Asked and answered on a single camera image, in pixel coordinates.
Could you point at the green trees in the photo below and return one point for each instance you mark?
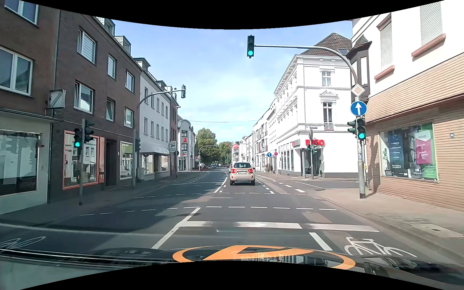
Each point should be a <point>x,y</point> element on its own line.
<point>208,147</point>

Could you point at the row of buildings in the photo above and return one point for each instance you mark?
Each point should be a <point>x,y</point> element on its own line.
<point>185,145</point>
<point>258,145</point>

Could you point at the beige small car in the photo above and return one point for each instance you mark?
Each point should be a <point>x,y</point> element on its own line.
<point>242,173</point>

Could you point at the blue round road sign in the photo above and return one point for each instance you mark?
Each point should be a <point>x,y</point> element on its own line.
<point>269,154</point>

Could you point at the grey asphalt road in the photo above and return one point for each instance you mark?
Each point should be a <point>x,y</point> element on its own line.
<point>240,197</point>

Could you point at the round sign on pole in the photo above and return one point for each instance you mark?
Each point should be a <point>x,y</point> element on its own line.
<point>173,146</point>

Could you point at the white rendered building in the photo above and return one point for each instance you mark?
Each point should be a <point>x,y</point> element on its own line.
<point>154,121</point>

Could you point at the road markings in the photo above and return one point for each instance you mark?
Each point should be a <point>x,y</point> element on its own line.
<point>256,224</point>

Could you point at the white corner building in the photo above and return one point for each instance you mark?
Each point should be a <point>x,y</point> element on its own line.
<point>316,104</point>

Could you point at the traffic light on curved mast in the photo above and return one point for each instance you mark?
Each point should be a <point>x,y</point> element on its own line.
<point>361,161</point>
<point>135,137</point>

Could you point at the car's own bonnet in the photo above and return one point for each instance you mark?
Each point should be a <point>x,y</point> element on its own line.
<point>256,254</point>

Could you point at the grey paved pavement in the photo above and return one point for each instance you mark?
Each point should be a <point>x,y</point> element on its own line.
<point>409,213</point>
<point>107,193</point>

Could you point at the traffic light on grey pole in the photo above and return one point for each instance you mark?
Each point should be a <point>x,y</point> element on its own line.
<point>80,161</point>

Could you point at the dark brick building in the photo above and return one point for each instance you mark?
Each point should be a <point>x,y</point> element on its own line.
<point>54,80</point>

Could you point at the cream and brick-clad building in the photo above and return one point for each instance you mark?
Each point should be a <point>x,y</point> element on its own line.
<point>433,112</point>

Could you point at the curved lamp post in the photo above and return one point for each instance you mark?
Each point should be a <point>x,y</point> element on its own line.
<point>202,151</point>

